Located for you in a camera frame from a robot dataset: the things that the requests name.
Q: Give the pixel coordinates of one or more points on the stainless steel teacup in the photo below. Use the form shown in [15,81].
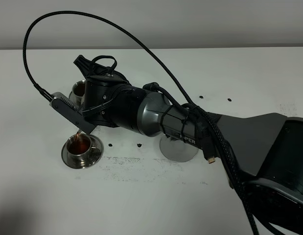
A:
[80,145]
[79,88]

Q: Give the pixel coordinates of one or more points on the near stainless steel teacup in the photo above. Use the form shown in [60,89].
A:
[80,145]

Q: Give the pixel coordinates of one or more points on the stainless steel saucer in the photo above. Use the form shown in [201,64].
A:
[77,100]
[84,161]

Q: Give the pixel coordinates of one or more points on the far stainless steel saucer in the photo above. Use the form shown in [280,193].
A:
[77,100]

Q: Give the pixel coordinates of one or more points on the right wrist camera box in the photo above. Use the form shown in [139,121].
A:
[71,112]

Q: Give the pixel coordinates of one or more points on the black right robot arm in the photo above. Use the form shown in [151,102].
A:
[262,155]

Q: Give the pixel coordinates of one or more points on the near stainless steel saucer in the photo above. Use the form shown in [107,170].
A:
[84,161]

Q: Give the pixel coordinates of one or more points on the steel teapot saucer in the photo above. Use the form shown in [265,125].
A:
[176,150]

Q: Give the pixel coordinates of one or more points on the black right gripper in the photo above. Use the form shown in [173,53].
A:
[100,91]

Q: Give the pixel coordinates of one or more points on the far stainless steel teacup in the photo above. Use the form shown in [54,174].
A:
[79,88]

